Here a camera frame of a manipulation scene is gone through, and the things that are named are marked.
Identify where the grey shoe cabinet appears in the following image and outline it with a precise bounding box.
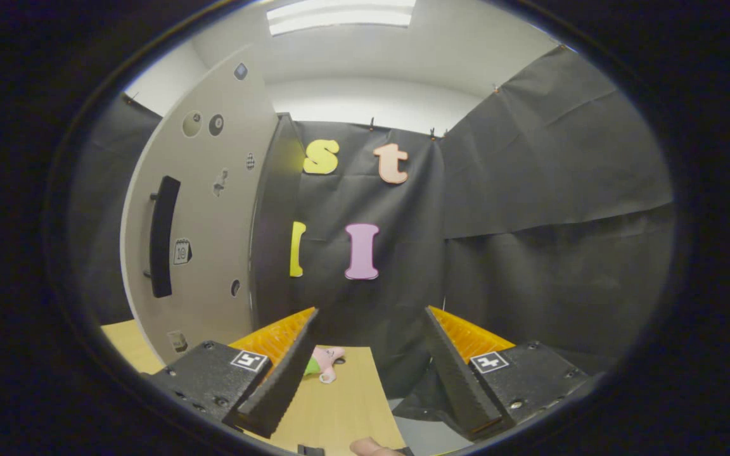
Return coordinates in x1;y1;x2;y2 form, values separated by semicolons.
250;113;306;330

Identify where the beige shoe cabinet door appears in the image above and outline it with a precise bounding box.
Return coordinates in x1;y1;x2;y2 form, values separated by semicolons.
120;44;280;365

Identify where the long ceiling light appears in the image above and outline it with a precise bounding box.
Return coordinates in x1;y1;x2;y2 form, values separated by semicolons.
267;0;417;36

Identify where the black backdrop cloth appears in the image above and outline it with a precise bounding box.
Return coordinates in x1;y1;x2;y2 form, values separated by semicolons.
397;44;677;420
67;95;163;325
289;120;449;400

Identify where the black door handle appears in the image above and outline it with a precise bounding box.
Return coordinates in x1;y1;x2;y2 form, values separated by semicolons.
144;175;181;298

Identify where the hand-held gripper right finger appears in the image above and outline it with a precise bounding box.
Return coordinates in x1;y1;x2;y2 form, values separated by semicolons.
424;305;594;442

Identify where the pink and green plush toy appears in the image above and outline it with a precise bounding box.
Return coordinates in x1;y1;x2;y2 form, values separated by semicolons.
304;346;345;384

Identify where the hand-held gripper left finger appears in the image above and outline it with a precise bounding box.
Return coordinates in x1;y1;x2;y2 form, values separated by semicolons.
142;307;319;439

